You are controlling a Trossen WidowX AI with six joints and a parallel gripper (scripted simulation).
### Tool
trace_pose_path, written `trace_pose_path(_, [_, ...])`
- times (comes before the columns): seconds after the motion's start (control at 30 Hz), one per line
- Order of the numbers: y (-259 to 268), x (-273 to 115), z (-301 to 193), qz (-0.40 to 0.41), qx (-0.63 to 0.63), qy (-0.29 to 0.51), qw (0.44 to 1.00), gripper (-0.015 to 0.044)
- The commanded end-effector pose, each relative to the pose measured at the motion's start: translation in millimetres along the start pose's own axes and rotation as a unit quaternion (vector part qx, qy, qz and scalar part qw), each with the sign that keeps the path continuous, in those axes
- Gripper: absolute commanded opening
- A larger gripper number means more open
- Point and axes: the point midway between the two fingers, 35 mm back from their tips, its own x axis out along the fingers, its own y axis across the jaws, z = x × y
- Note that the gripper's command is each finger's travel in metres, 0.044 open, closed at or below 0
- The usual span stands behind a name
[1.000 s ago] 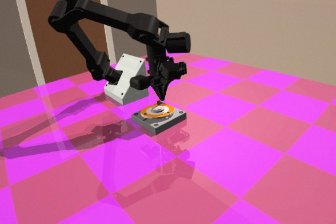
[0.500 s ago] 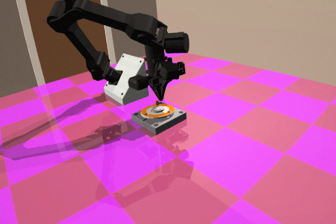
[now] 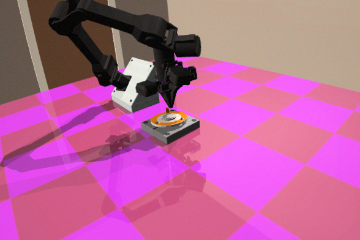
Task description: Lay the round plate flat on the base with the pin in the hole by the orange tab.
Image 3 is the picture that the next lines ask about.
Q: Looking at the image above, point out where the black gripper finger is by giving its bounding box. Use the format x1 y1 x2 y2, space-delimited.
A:
168 85 183 108
158 88 172 108

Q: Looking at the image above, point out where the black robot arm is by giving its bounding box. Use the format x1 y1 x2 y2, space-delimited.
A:
48 0 201 91

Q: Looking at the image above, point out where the orange round plate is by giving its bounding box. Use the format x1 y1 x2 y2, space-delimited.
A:
151 107 187 127

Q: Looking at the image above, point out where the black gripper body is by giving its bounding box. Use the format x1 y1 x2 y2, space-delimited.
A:
136 57 178 97

